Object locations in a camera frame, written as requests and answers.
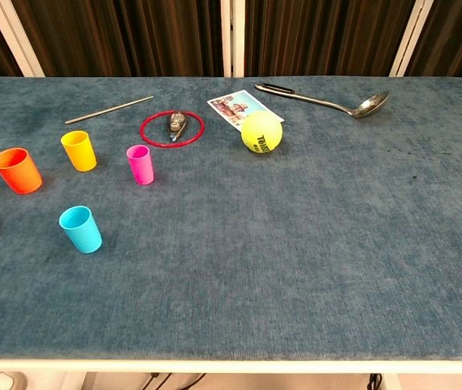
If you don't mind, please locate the yellow tennis ball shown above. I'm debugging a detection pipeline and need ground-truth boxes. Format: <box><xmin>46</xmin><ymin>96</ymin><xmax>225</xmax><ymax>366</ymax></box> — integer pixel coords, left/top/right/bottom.
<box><xmin>241</xmin><ymin>110</ymin><xmax>284</xmax><ymax>155</ymax></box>

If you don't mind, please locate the light blue plastic cup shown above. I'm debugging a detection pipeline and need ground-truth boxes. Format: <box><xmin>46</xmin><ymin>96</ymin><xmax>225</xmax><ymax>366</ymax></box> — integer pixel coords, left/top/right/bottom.
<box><xmin>58</xmin><ymin>205</ymin><xmax>103</xmax><ymax>254</ymax></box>

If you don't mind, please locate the yellow plastic cup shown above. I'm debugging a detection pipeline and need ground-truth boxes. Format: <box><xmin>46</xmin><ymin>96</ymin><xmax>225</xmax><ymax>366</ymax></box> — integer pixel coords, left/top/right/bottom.
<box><xmin>60</xmin><ymin>130</ymin><xmax>98</xmax><ymax>173</ymax></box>

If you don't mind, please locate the thin metal rod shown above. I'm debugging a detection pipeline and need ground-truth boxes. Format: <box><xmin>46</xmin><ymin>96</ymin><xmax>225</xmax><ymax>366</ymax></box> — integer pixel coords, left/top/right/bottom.
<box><xmin>64</xmin><ymin>95</ymin><xmax>155</xmax><ymax>125</ymax></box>

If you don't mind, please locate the blue velvet table cloth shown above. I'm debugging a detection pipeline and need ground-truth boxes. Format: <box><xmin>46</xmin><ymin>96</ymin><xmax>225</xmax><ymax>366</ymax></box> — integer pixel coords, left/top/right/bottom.
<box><xmin>0</xmin><ymin>76</ymin><xmax>462</xmax><ymax>362</ymax></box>

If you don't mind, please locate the white frame post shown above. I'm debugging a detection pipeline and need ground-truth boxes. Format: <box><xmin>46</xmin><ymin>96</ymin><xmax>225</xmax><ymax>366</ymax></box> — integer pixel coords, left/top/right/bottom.
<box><xmin>0</xmin><ymin>0</ymin><xmax>45</xmax><ymax>78</ymax></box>
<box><xmin>388</xmin><ymin>0</ymin><xmax>434</xmax><ymax>78</ymax></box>
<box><xmin>220</xmin><ymin>0</ymin><xmax>247</xmax><ymax>78</ymax></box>

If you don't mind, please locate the orange plastic cup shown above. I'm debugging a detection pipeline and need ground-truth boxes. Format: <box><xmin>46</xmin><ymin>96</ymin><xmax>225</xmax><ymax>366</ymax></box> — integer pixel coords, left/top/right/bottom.
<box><xmin>0</xmin><ymin>147</ymin><xmax>44</xmax><ymax>195</ymax></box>

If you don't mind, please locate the black looped cable bundle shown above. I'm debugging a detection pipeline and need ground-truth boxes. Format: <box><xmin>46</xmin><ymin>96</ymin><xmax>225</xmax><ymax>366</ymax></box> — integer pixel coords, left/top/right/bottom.
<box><xmin>140</xmin><ymin>372</ymin><xmax>207</xmax><ymax>390</ymax></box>

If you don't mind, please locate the red plastic ring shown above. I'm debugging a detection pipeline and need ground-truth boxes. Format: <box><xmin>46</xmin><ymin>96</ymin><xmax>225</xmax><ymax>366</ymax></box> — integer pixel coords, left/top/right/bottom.
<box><xmin>139</xmin><ymin>110</ymin><xmax>206</xmax><ymax>149</ymax></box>

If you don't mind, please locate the white table frame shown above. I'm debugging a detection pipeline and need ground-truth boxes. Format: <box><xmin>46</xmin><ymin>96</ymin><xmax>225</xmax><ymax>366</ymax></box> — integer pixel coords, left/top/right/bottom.
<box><xmin>0</xmin><ymin>357</ymin><xmax>462</xmax><ymax>390</ymax></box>

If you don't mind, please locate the pink plastic cup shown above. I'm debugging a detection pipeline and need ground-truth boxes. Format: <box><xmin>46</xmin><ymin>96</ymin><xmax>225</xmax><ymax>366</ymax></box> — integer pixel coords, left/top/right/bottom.
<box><xmin>126</xmin><ymin>145</ymin><xmax>155</xmax><ymax>186</ymax></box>

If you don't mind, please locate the printed photo card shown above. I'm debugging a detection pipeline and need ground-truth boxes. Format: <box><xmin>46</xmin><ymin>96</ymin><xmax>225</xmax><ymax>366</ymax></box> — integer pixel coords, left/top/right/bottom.
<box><xmin>206</xmin><ymin>89</ymin><xmax>286</xmax><ymax>132</ymax></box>

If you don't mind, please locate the stainless steel ladle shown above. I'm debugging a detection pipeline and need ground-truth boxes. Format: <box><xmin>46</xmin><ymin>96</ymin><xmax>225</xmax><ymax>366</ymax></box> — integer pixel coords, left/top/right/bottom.
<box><xmin>254</xmin><ymin>83</ymin><xmax>391</xmax><ymax>119</ymax></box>

